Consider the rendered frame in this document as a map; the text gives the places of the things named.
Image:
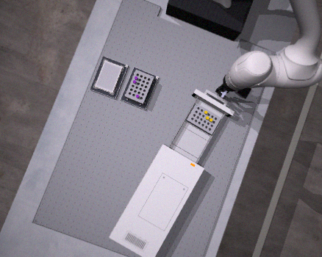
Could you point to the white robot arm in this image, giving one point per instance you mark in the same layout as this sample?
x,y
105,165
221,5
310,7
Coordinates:
x,y
297,66

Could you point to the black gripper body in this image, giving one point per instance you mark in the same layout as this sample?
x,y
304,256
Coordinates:
x,y
226,88

